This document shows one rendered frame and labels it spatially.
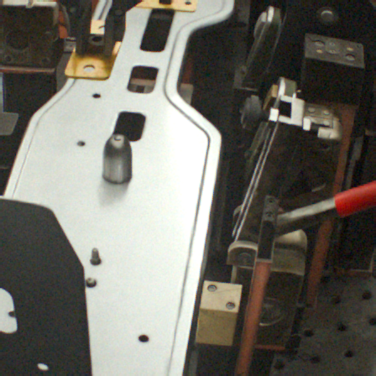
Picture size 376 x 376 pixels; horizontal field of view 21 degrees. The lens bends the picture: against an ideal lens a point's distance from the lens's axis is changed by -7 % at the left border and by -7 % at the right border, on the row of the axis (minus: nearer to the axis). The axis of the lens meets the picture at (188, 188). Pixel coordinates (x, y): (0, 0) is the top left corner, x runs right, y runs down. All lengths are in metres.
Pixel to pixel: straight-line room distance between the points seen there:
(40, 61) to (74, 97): 0.17
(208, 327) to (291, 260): 0.11
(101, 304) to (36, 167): 0.20
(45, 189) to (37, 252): 0.47
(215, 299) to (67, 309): 0.27
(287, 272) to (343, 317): 0.44
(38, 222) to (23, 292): 0.07
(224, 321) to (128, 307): 0.11
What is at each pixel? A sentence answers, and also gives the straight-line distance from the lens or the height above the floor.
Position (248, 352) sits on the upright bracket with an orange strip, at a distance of 0.92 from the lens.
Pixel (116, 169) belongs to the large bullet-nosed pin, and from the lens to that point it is 1.09.
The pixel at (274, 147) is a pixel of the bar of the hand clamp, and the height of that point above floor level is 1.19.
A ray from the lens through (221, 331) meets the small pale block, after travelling 0.93.
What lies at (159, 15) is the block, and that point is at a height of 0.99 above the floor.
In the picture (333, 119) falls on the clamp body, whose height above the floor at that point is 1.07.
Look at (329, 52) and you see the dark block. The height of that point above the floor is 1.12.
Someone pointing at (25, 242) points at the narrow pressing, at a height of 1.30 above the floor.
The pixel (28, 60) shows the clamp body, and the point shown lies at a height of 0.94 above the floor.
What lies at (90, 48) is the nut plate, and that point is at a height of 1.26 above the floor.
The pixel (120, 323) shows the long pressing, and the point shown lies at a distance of 0.98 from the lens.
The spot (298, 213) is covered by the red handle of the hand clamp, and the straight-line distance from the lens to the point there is 0.95.
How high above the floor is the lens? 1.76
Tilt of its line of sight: 44 degrees down
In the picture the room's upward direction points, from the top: 4 degrees clockwise
